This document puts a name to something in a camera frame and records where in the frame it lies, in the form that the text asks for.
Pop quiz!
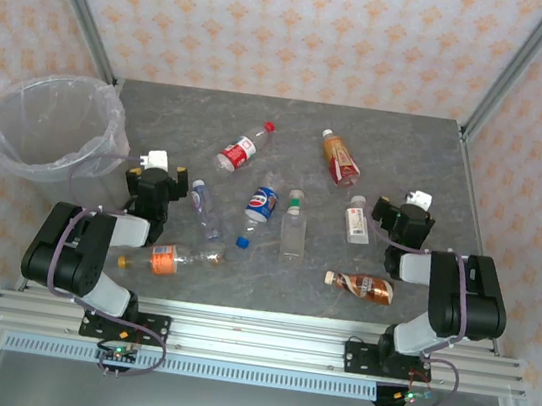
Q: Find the orange label clear bottle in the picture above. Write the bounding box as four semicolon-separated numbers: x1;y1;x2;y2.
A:
115;236;228;286

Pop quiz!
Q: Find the red label water bottle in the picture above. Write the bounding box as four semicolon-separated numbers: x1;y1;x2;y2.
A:
213;114;277;182

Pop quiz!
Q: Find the small white label bottle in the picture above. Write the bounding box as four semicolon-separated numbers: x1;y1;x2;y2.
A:
340;194;377;247

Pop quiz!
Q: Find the slotted grey cable duct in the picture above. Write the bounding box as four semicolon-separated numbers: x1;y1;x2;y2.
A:
1;330;381;404

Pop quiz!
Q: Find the brown coffee drink bottle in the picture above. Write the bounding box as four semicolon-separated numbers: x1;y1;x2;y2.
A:
322;268;397;306

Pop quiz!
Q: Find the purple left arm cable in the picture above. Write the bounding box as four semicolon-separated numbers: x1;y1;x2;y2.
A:
34;146;195;385

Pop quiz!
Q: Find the aluminium frame post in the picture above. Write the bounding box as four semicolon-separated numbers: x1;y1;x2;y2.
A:
19;0;129;86
459;0;542;151

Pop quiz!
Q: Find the aluminium table edge rail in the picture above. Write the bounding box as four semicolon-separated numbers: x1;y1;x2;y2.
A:
429;126;534;357

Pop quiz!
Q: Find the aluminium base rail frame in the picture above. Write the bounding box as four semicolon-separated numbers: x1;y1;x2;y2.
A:
0;268;534;404

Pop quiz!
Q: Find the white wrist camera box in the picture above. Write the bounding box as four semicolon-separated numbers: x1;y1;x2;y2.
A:
403;188;436;213
136;146;172;174

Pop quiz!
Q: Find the blue pepsi bottle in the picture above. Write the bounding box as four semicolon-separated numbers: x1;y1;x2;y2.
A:
234;182;282;254

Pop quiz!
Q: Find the orange brown tea bottle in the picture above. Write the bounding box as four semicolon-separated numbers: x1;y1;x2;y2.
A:
314;127;366;191

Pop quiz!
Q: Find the slim clear blue label bottle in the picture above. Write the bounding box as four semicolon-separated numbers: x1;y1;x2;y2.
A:
183;178;230;243

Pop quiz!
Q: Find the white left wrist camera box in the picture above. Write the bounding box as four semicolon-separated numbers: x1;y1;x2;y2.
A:
136;146;172;174

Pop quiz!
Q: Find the clear plastic bin liner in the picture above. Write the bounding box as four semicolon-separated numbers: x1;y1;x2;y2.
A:
0;65;140;193

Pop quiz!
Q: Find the square clear green cap bottle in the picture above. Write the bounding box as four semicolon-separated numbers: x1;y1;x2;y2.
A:
276;188;314;261

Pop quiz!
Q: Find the translucent grey plastic bin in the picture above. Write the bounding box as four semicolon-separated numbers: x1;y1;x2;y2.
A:
0;67;149;217

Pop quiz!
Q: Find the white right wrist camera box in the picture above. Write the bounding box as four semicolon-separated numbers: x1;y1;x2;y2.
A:
403;188;436;213

